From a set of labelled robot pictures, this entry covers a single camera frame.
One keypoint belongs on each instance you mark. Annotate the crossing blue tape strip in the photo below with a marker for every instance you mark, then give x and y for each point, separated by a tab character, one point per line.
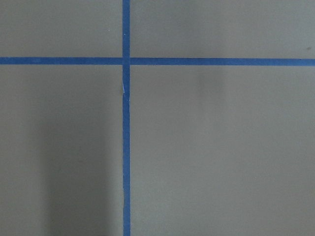
154	61

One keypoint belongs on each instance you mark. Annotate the long blue tape strip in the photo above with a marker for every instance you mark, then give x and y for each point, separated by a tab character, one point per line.
126	117

